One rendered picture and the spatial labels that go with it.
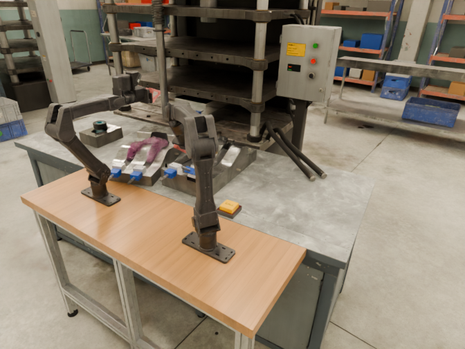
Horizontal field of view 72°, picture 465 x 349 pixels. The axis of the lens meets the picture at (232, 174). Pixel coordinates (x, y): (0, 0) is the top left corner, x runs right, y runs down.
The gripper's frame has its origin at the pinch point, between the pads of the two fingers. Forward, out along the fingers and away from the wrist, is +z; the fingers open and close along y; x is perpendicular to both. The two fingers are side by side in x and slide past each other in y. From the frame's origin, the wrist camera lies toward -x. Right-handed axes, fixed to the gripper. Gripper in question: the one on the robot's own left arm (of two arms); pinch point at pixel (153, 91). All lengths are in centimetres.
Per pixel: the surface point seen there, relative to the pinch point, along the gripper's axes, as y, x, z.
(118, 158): 13.5, 33.9, -14.8
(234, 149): -36.2, 25.9, 16.9
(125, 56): 462, 59, 373
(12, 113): 314, 86, 68
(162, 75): 50, 6, 58
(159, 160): -6.2, 32.8, -5.6
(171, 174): -24.8, 29.8, -17.2
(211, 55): 13, -10, 64
